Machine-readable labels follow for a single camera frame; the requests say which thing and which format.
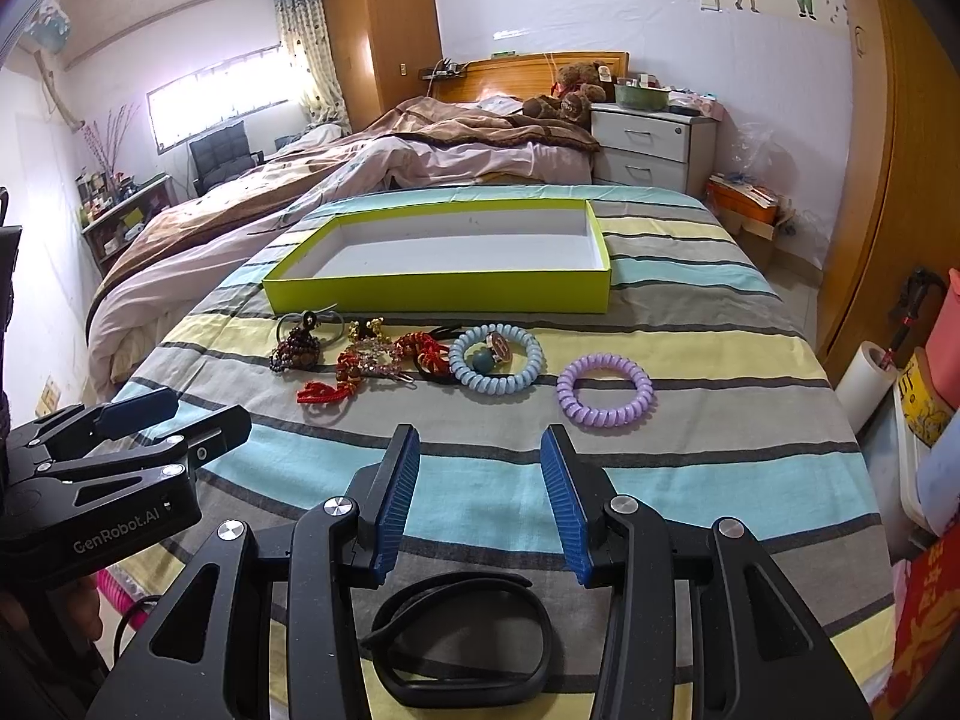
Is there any white drawer nightstand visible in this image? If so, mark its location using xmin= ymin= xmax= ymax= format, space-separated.
xmin=590 ymin=104 xmax=719 ymax=199

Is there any striped bed sheet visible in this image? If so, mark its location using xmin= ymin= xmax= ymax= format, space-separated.
xmin=116 ymin=185 xmax=895 ymax=718

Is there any red knot bracelet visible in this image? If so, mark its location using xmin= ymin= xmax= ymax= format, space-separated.
xmin=294 ymin=351 xmax=370 ymax=408

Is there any black smart wristband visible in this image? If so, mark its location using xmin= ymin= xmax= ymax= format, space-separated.
xmin=359 ymin=571 xmax=555 ymax=710

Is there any black office chair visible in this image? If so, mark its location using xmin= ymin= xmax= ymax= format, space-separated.
xmin=189 ymin=121 xmax=263 ymax=197

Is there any white paper roll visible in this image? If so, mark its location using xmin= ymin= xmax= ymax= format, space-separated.
xmin=835 ymin=341 xmax=898 ymax=434

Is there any large wooden closet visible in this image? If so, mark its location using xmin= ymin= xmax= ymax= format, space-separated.
xmin=815 ymin=0 xmax=958 ymax=383

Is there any tall wooden wardrobe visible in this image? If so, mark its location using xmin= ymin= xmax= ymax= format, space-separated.
xmin=322 ymin=0 xmax=443 ymax=130

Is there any floral curtain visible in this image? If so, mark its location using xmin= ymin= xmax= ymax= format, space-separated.
xmin=274 ymin=0 xmax=350 ymax=130

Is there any brown teddy bear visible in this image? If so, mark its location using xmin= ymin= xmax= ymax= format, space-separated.
xmin=521 ymin=62 xmax=607 ymax=128

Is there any green bead black hair tie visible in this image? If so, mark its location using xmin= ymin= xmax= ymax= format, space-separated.
xmin=426 ymin=322 xmax=516 ymax=377

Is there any green shallow cardboard box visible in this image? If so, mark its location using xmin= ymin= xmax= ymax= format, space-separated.
xmin=263 ymin=192 xmax=612 ymax=317

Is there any wooden headboard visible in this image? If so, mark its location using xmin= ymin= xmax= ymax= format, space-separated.
xmin=428 ymin=50 xmax=630 ymax=103

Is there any brown beaded pendant charm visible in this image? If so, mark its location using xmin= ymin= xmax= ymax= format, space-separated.
xmin=268 ymin=310 xmax=322 ymax=374

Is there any pink brown duvet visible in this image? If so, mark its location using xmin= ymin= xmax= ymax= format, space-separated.
xmin=88 ymin=96 xmax=599 ymax=398

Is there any purple spiral hair tie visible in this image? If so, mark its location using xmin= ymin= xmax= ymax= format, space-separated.
xmin=554 ymin=352 xmax=656 ymax=431

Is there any left hand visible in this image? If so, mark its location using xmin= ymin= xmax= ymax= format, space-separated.
xmin=2 ymin=574 xmax=104 ymax=660

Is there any pink plastic container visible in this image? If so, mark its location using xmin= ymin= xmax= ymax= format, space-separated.
xmin=924 ymin=268 xmax=960 ymax=410

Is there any red gift bag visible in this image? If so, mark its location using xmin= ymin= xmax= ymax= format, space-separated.
xmin=872 ymin=535 xmax=958 ymax=718

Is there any cluttered desk shelf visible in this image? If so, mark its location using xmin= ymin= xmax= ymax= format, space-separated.
xmin=82 ymin=172 xmax=178 ymax=277

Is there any pink beaded hair ornament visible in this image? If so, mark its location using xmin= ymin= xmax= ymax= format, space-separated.
xmin=337 ymin=338 xmax=413 ymax=385

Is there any orange cardboard box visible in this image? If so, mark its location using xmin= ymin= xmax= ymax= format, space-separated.
xmin=706 ymin=174 xmax=779 ymax=241

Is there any green basin on nightstand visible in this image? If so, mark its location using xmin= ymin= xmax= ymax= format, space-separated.
xmin=615 ymin=83 xmax=670 ymax=112

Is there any light blue spiral hair tie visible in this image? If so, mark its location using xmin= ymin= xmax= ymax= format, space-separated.
xmin=447 ymin=322 xmax=547 ymax=397

